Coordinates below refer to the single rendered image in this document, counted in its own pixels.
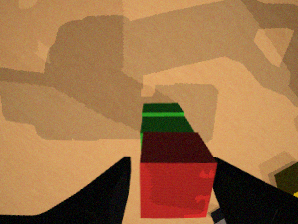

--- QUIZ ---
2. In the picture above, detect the red block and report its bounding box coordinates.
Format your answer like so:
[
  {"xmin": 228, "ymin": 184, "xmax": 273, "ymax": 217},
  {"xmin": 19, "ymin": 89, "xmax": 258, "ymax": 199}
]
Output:
[{"xmin": 140, "ymin": 132, "xmax": 217, "ymax": 218}]

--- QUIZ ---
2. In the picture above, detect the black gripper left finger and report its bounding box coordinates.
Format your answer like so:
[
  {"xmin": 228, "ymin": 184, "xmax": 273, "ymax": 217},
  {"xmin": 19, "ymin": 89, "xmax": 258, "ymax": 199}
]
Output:
[{"xmin": 0, "ymin": 157, "xmax": 132, "ymax": 224}]

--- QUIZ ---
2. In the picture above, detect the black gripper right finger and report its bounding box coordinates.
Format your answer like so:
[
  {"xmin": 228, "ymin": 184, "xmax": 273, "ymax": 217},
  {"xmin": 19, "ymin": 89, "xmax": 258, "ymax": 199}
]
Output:
[{"xmin": 213, "ymin": 157, "xmax": 298, "ymax": 224}]

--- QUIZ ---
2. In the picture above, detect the yellow cube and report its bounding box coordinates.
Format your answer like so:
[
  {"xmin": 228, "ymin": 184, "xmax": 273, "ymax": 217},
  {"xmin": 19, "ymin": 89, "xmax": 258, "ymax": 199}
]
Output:
[{"xmin": 274, "ymin": 163, "xmax": 298, "ymax": 198}]

